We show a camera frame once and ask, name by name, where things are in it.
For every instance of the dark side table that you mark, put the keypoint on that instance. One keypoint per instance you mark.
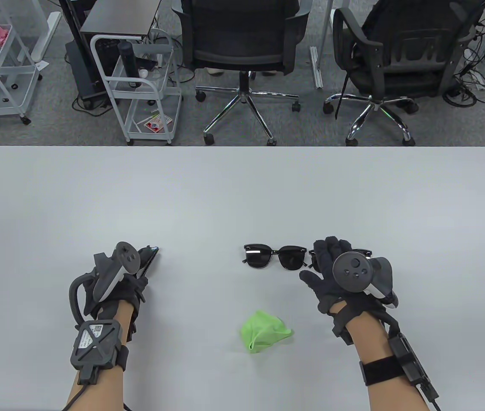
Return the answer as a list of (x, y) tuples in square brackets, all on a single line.
[(118, 17)]

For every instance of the person's left hand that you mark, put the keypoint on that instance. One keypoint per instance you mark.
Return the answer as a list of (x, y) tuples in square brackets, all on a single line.
[(127, 291)]

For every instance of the black square sunglasses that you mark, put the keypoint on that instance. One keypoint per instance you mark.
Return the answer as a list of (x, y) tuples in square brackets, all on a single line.
[(362, 252), (259, 259)]

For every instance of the white desk foot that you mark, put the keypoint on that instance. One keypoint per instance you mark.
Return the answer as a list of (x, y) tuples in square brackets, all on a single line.
[(45, 38)]

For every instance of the black bottle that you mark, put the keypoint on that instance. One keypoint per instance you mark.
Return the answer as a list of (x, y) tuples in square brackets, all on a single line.
[(127, 60)]

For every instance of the red and white packet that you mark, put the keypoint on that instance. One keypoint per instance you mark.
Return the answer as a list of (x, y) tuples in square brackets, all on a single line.
[(154, 124)]

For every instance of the black glove sensor module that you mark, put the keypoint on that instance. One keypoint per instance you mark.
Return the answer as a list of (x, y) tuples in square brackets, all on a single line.
[(342, 332)]

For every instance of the black rounded sunglasses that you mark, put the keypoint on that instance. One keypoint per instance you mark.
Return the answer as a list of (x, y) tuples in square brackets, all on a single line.
[(148, 257)]

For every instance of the black ribbed office chair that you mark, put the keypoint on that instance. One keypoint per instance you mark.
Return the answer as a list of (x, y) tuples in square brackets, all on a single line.
[(401, 64)]

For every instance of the person's right hand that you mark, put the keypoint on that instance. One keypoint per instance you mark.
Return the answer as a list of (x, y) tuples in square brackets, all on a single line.
[(328, 287)]

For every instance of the green cleaning cloth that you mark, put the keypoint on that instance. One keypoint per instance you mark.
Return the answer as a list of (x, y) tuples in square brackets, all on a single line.
[(264, 332)]

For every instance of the white metal desk leg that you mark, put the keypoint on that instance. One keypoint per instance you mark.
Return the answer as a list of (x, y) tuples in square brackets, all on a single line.
[(316, 68)]

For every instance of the black computer tower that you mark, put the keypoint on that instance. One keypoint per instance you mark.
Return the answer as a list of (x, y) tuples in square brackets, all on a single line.
[(82, 72)]

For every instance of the grey handheld controller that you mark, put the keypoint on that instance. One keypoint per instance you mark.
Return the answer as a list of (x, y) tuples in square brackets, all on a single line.
[(109, 274), (351, 272)]

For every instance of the white power strip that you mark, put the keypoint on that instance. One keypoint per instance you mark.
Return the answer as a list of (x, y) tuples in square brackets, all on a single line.
[(478, 81)]

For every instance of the black mesh office chair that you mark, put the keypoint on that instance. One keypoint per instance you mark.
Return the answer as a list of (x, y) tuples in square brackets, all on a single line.
[(242, 38)]

